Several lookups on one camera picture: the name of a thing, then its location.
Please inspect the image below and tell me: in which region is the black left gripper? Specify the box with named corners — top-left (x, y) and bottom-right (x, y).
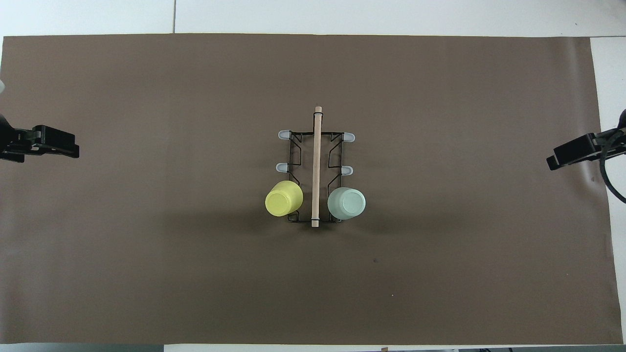
top-left (0, 115), bottom-right (80, 163)

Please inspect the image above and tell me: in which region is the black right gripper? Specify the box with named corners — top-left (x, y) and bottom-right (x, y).
top-left (546, 126), bottom-right (626, 171)

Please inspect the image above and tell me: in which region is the pale green plastic cup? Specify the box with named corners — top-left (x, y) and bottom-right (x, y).
top-left (327, 187), bottom-right (366, 220)

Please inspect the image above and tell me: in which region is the yellow plastic cup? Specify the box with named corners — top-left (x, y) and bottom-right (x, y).
top-left (265, 180), bottom-right (304, 217)

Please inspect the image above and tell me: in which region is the brown table mat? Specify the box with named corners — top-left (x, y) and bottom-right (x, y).
top-left (0, 33), bottom-right (624, 345)

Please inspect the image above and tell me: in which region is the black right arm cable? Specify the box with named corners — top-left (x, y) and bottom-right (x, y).
top-left (601, 110), bottom-right (626, 203)

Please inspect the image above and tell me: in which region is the black wire cup rack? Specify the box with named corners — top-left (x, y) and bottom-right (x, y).
top-left (276, 106), bottom-right (356, 228)

